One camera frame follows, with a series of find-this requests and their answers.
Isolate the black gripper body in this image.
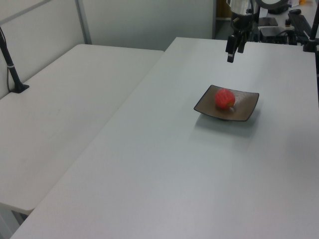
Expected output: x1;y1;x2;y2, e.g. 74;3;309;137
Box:
230;12;254;38

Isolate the black keyboard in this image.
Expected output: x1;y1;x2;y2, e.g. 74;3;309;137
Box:
288;11;313;33

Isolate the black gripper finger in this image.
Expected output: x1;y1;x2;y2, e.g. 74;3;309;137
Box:
225;34;236;63
237;34;248;54

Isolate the black flat box device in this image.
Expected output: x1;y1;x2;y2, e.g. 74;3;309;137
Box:
258;25;290;43

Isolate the black clamp stand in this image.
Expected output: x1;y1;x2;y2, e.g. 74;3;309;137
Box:
302;14;319;53

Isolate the grey partition frame post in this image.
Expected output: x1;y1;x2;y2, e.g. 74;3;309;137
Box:
74;0;93;45

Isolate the red apple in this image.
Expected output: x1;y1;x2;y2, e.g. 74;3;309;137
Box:
214;88;236;110

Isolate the square brown ceramic plate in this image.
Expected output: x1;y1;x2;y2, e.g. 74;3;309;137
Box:
193;84;260;122

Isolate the black camera stand pole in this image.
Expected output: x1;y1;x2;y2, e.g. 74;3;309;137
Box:
0;25;30;94

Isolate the white side table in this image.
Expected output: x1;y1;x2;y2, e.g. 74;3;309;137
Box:
0;44;165;239

